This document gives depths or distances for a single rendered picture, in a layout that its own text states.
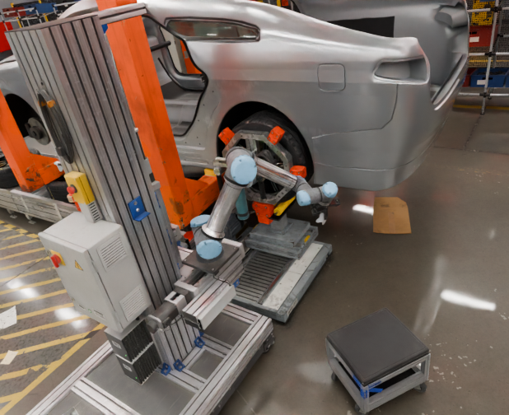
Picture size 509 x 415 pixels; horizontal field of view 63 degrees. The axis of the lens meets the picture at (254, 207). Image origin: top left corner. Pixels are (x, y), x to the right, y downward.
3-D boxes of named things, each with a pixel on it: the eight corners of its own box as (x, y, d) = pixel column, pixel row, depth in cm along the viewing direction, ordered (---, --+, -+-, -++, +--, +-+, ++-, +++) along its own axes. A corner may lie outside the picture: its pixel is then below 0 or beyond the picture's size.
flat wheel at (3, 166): (53, 160, 543) (45, 143, 531) (38, 182, 486) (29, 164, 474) (2, 170, 539) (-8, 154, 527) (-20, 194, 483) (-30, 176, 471)
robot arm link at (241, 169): (212, 247, 213) (254, 151, 194) (217, 264, 200) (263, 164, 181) (189, 242, 208) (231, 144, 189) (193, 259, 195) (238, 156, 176)
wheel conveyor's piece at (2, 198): (85, 185, 526) (73, 157, 506) (24, 221, 466) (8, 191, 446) (39, 175, 576) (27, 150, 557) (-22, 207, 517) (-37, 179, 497)
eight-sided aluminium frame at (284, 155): (297, 203, 298) (289, 132, 270) (293, 208, 293) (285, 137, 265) (235, 193, 325) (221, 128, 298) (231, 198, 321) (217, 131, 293)
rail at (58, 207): (196, 251, 337) (190, 229, 326) (189, 258, 331) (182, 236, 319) (25, 204, 463) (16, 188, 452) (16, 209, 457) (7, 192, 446)
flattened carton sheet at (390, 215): (406, 199, 386) (406, 196, 384) (411, 234, 341) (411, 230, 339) (372, 200, 394) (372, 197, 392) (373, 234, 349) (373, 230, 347)
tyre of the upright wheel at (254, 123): (311, 109, 282) (232, 109, 317) (296, 121, 265) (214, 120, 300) (322, 193, 314) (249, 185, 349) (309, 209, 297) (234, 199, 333)
